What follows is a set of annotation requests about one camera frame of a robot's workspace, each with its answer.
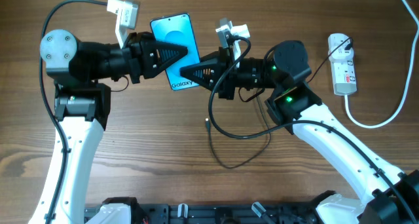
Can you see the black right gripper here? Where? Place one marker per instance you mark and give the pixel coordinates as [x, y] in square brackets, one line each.
[220, 61]

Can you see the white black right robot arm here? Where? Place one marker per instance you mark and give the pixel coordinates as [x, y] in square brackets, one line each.
[385, 194]

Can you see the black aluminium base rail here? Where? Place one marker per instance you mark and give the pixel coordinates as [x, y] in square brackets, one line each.
[282, 213]

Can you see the white power strip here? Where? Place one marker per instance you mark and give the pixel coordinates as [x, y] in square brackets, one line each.
[342, 64]

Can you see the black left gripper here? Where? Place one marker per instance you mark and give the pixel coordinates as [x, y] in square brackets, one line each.
[141, 57]

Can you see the Galaxy S25 smartphone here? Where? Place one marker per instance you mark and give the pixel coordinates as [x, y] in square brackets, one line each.
[176, 31]

